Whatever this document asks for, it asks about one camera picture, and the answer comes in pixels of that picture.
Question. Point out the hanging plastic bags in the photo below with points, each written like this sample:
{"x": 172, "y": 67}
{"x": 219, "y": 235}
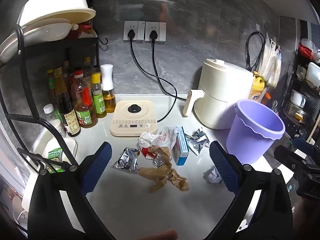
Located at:
{"x": 270, "y": 60}

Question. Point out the blue cardboard box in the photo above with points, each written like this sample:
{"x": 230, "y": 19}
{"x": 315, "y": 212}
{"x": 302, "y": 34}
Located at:
{"x": 181, "y": 152}

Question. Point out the plain silver foil wrapper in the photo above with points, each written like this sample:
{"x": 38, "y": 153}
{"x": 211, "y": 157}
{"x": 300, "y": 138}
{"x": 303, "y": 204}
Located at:
{"x": 197, "y": 142}

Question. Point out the small foil ball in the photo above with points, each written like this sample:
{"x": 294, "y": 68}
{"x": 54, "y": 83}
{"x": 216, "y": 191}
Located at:
{"x": 160, "y": 161}

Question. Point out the black metal rack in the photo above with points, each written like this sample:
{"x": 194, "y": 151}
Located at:
{"x": 22, "y": 55}

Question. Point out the clear white-cap bottle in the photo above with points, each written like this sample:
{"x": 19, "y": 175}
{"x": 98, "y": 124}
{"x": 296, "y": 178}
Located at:
{"x": 48, "y": 110}

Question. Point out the purple plastic bucket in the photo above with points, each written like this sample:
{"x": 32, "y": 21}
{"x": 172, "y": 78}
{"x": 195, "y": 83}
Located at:
{"x": 247, "y": 140}

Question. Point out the white plastic bag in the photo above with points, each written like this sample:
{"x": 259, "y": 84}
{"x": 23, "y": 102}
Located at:
{"x": 160, "y": 138}

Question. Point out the person's left hand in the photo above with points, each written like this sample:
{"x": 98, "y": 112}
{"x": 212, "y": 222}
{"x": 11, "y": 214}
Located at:
{"x": 163, "y": 235}

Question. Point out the cream plastic basin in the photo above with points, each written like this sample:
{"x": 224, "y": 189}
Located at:
{"x": 55, "y": 5}

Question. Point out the yellow detergent bottle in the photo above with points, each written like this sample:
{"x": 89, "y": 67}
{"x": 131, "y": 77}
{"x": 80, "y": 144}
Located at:
{"x": 257, "y": 90}

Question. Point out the crumpled brown paper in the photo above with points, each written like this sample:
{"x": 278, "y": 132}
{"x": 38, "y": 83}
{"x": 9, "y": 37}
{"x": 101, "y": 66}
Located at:
{"x": 160, "y": 173}

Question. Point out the red-cap oil bottle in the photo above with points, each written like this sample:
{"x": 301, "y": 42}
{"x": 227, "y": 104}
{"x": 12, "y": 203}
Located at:
{"x": 83, "y": 110}

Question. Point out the cream induction cooker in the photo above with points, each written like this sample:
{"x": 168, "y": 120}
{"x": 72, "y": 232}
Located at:
{"x": 125, "y": 115}

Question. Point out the slim dark glass bottle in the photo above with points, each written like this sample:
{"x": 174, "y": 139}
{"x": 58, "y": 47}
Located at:
{"x": 67, "y": 72}

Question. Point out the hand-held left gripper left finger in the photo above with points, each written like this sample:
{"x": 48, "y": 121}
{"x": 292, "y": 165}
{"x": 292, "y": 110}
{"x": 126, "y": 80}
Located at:
{"x": 97, "y": 167}

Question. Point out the black storage shelf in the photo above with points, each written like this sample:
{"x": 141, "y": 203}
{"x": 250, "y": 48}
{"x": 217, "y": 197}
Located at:
{"x": 295, "y": 62}

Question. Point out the green food packet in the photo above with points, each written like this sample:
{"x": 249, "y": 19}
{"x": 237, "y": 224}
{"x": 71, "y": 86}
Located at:
{"x": 54, "y": 156}

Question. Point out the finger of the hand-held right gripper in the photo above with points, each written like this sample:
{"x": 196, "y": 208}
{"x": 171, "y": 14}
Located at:
{"x": 290, "y": 158}
{"x": 303, "y": 146}

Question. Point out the red paper carton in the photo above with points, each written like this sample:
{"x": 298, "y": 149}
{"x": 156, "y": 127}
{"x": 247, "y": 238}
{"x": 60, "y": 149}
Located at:
{"x": 147, "y": 154}

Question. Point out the green-label glass bottle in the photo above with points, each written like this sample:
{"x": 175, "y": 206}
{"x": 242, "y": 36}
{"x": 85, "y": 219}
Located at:
{"x": 51, "y": 85}

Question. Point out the white-top oil spray bottle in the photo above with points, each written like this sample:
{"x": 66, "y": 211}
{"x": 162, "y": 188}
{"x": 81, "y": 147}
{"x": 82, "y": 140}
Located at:
{"x": 107, "y": 80}

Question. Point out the yellow-cap green-label oil bottle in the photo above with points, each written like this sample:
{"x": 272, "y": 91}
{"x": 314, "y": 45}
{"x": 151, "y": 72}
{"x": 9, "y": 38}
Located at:
{"x": 98, "y": 100}

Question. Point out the white plastic tray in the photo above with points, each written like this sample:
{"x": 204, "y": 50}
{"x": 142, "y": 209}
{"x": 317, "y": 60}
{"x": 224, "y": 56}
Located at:
{"x": 68, "y": 145}

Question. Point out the white mug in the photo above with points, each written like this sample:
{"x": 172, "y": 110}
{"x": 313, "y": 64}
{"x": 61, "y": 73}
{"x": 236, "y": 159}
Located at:
{"x": 297, "y": 98}

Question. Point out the cream shallow dish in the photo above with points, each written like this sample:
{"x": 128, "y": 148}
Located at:
{"x": 35, "y": 37}

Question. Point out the crumpled white paper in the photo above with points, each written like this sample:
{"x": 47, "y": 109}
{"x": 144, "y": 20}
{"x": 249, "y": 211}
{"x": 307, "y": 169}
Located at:
{"x": 212, "y": 176}

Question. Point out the dark sauce bottle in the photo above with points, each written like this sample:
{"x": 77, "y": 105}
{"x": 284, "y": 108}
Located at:
{"x": 68, "y": 115}

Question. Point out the grey wall socket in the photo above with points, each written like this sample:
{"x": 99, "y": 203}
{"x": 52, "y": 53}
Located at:
{"x": 160, "y": 28}
{"x": 135, "y": 27}

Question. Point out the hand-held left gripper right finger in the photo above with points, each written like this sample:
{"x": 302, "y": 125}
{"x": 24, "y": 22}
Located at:
{"x": 225, "y": 167}

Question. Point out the red seasoning packet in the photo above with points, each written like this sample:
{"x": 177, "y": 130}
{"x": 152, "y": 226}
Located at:
{"x": 83, "y": 30}

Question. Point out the white air fryer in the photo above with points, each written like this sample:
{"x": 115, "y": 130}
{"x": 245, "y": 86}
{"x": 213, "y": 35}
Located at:
{"x": 217, "y": 92}

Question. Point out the printed silver foil wrapper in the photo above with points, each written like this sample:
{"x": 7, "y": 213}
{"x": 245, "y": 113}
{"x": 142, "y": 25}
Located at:
{"x": 127, "y": 161}

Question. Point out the gold-cap oil bottle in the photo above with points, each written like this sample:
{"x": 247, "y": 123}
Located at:
{"x": 88, "y": 67}

